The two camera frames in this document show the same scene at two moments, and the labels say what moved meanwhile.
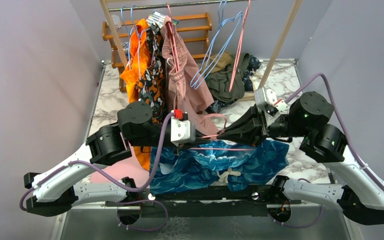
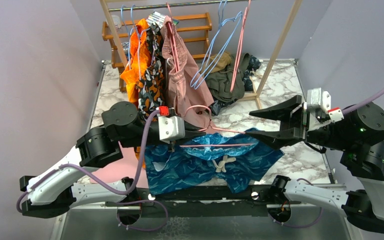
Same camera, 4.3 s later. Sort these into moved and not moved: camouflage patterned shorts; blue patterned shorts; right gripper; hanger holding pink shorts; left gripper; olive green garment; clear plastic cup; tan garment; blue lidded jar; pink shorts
Moved: right gripper; blue patterned shorts; left gripper
Not moved: pink shorts; clear plastic cup; olive green garment; hanger holding pink shorts; blue lidded jar; tan garment; camouflage patterned shorts
